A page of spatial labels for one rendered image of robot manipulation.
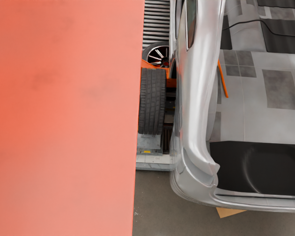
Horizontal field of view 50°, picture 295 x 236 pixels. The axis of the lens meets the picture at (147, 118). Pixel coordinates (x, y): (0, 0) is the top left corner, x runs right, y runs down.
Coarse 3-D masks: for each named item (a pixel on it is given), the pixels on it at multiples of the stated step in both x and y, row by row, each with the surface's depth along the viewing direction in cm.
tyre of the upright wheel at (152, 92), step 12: (144, 72) 294; (156, 72) 297; (144, 84) 284; (156, 84) 286; (144, 96) 282; (156, 96) 282; (144, 108) 283; (156, 108) 283; (144, 120) 289; (156, 120) 288; (144, 132) 303; (156, 132) 303
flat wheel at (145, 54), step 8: (152, 48) 399; (160, 48) 404; (168, 48) 405; (144, 56) 391; (152, 56) 395; (160, 56) 396; (168, 56) 417; (152, 64) 388; (160, 64) 391; (168, 88) 385; (176, 88) 389
